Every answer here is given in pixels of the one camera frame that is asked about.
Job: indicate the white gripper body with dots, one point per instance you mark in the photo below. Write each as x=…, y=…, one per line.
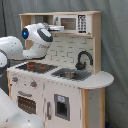
x=56, y=28

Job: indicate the white toy microwave door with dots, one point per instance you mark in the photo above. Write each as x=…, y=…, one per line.
x=74, y=23

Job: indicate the red stove knob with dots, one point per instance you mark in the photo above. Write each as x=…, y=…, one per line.
x=33, y=84
x=14, y=79

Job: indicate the white oven door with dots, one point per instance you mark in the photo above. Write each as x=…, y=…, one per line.
x=28, y=109

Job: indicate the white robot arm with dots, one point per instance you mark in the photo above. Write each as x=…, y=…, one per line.
x=11, y=48

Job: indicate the wooden toy kitchen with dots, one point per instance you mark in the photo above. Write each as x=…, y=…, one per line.
x=63, y=53

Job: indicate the black toy faucet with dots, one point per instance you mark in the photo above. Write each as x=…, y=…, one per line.
x=81, y=65

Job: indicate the grey toy sink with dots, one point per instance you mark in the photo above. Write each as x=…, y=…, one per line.
x=72, y=74

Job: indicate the black toy stovetop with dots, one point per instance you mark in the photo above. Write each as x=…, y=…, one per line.
x=36, y=67

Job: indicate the white cabinet door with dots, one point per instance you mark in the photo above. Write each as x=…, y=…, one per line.
x=63, y=106

